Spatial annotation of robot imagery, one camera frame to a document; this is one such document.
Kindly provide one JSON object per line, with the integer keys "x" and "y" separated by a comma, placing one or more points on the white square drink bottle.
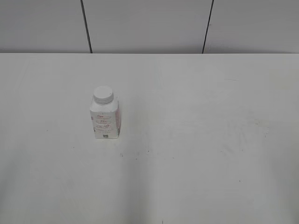
{"x": 106, "y": 119}

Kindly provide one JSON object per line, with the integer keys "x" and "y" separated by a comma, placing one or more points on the white ribbed screw cap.
{"x": 103, "y": 95}

